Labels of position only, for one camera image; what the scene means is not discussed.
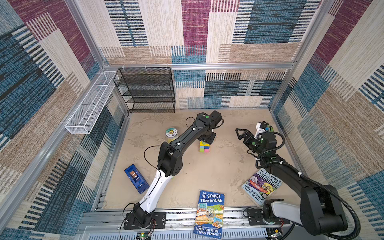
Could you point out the blue box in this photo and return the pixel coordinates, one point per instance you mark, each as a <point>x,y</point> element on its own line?
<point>137,179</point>

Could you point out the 91-storey treehouse book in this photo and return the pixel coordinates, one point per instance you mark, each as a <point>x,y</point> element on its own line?
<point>210,215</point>

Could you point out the green black work glove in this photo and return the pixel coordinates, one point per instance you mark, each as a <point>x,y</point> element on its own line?
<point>265,126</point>

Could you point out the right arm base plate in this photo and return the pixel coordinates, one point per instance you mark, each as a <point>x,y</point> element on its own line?
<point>255,218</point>

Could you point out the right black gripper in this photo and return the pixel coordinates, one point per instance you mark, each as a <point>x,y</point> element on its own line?
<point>247,134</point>

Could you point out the white wire mesh basket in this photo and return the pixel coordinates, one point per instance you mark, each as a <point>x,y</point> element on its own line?
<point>87,113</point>

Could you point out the black wire shelf rack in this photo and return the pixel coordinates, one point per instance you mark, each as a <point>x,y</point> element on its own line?
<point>147,90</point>

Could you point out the purple treehouse book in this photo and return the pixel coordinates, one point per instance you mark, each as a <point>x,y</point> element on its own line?
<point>260,186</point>

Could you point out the yellow wood block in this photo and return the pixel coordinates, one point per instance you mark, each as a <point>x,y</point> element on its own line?
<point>204,144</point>

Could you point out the round sunflower label jar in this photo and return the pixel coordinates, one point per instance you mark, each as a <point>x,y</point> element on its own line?
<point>171,134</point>

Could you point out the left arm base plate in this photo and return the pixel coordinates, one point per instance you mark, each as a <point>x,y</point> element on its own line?
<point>157,221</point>

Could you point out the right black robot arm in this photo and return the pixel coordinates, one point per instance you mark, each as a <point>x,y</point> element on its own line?
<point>321,210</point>

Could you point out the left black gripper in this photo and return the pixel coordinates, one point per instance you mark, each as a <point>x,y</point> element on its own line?
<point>209,141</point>

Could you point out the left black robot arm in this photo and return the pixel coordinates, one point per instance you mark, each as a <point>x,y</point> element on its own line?
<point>170,162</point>

